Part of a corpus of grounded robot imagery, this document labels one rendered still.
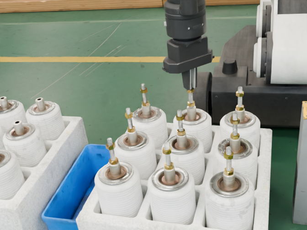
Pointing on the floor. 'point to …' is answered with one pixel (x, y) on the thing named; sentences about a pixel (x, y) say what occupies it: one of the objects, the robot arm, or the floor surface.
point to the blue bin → (75, 189)
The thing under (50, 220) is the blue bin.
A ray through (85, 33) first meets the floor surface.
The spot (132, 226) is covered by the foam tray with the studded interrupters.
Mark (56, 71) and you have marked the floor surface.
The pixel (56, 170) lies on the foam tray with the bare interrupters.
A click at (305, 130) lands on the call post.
